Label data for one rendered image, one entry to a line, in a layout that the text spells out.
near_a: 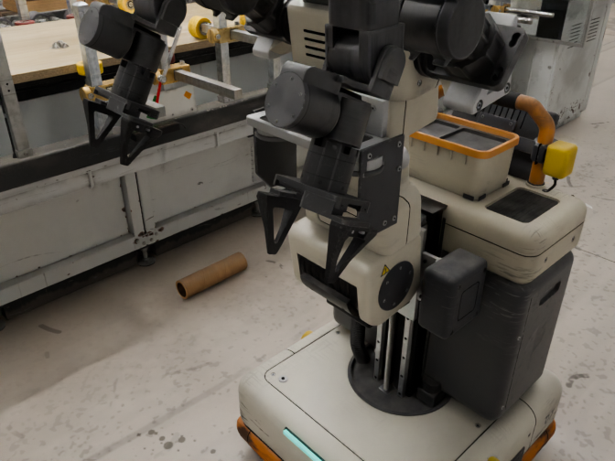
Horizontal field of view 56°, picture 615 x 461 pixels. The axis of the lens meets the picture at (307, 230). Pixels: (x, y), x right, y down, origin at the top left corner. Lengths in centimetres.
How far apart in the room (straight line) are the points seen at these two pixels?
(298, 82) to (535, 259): 74
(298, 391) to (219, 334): 69
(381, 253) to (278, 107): 51
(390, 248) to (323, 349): 65
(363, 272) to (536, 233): 36
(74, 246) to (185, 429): 91
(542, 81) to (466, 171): 279
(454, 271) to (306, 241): 29
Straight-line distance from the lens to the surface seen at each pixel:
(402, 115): 100
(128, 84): 98
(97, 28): 93
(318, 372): 157
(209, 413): 187
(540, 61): 400
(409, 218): 106
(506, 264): 122
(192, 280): 230
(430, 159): 130
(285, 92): 60
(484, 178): 126
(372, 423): 146
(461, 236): 125
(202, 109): 219
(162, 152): 217
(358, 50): 64
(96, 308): 238
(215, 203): 266
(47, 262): 238
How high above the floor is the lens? 136
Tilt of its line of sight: 30 degrees down
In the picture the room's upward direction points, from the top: straight up
